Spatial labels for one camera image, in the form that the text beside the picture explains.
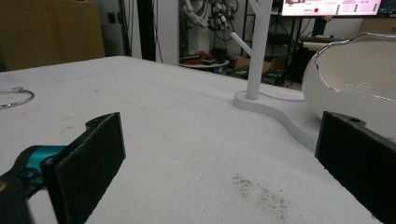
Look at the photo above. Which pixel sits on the brown cardboard box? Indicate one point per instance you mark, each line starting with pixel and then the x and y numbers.
pixel 49 31

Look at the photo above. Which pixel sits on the white silver-rimmed ceramic bowl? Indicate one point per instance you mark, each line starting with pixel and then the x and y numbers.
pixel 351 81

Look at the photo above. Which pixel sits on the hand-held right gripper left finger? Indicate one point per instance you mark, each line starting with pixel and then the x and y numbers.
pixel 84 168

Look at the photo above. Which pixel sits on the computer monitor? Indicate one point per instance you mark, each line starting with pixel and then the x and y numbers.
pixel 330 6

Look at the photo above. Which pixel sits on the white jewelry tree stand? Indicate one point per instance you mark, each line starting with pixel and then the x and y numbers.
pixel 258 62

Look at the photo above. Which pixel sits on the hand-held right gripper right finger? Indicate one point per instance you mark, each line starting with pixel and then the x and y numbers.
pixel 355 158

